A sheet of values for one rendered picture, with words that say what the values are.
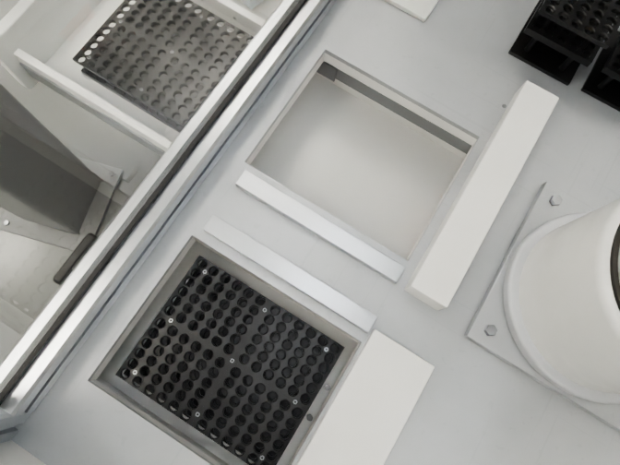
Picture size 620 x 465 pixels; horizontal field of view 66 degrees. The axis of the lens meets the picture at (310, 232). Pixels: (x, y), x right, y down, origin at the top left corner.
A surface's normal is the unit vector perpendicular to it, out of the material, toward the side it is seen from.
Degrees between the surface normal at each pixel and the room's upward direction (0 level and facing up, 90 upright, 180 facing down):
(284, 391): 0
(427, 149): 0
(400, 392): 0
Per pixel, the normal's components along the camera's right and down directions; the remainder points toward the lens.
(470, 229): 0.05, -0.25
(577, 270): -0.99, -0.17
